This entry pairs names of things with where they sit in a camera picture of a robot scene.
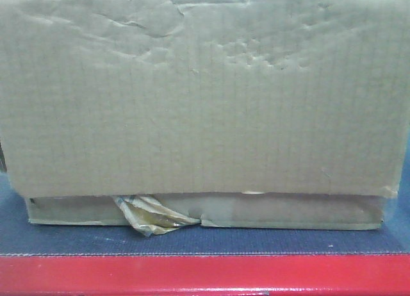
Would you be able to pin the brown cardboard box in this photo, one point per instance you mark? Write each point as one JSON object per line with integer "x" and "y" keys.
{"x": 289, "y": 114}

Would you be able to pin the crumpled brown packing tape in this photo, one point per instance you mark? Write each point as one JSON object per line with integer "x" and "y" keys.
{"x": 149, "y": 217}

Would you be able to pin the red cart platform edge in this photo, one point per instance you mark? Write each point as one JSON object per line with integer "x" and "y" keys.
{"x": 206, "y": 275}

